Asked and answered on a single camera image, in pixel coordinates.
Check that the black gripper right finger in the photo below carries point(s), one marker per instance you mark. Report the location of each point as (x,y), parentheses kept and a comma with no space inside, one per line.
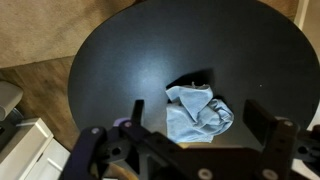
(259,121)

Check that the white cabinet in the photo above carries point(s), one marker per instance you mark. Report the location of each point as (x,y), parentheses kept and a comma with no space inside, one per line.
(33,153)

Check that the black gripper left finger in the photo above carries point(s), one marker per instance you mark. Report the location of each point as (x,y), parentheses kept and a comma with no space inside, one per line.
(138,112)

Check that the blue towel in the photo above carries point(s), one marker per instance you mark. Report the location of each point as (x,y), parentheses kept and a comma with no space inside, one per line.
(194,115)

